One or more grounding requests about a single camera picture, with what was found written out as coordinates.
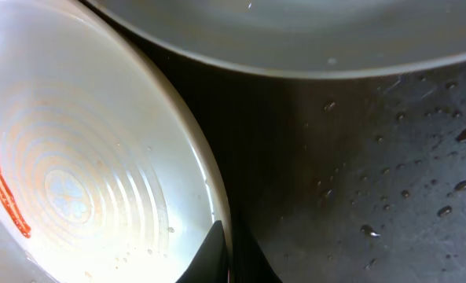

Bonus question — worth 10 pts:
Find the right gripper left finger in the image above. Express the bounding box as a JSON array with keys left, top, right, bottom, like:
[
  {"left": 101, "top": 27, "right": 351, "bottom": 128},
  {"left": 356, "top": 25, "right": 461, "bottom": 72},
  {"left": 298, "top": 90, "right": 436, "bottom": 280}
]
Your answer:
[{"left": 177, "top": 220, "right": 229, "bottom": 283}]

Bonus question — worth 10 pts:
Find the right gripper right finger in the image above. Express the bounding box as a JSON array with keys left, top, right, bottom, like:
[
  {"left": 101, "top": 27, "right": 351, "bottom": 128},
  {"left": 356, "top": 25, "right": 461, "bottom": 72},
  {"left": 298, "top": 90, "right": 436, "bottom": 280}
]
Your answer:
[{"left": 233, "top": 223, "right": 282, "bottom": 283}]

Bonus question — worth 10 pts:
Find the white plate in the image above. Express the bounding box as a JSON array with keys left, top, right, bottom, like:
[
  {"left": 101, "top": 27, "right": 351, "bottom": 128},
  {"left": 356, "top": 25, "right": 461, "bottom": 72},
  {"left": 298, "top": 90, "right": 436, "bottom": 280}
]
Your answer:
[{"left": 0, "top": 1, "right": 232, "bottom": 282}]

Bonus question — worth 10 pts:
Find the pale green plate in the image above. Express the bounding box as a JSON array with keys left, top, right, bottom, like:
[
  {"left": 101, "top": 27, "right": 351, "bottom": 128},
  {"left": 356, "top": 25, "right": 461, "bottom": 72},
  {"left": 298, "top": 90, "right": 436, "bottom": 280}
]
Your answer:
[{"left": 93, "top": 0, "right": 466, "bottom": 79}]

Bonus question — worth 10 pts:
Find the large brown serving tray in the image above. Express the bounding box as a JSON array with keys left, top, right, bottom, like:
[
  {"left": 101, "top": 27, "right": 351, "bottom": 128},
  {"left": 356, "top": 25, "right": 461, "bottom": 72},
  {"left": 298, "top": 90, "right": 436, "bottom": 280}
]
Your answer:
[{"left": 87, "top": 1, "right": 466, "bottom": 282}]

